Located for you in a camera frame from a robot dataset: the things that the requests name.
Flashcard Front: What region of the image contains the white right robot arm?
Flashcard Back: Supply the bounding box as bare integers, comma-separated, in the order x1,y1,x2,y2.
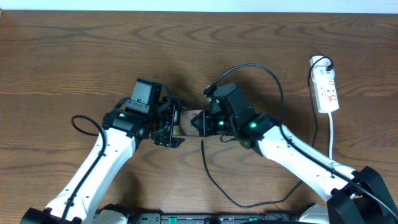
192,83,397,223

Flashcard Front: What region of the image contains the black left camera cable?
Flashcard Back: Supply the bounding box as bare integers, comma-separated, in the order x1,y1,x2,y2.
60,114,108,224

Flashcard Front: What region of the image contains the black charger cable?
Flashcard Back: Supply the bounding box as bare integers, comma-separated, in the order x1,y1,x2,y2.
200,55,335,209

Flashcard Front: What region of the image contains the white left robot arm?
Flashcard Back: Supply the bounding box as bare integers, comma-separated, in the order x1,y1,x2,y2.
21,78,184,224

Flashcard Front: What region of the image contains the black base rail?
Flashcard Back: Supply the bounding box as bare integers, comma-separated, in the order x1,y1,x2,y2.
93,211,299,224

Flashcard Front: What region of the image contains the black camera cable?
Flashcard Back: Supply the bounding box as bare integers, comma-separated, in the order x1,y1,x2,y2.
206,63,398,218
60,114,108,224

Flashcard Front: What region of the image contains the black right camera cable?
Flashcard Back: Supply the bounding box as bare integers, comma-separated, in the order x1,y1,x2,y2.
206,63,398,218

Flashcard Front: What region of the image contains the white power strip cord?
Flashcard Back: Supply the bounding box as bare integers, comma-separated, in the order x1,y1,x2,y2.
327,111,335,160

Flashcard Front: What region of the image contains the white power strip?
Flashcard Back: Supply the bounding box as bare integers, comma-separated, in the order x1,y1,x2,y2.
310,55,339,114

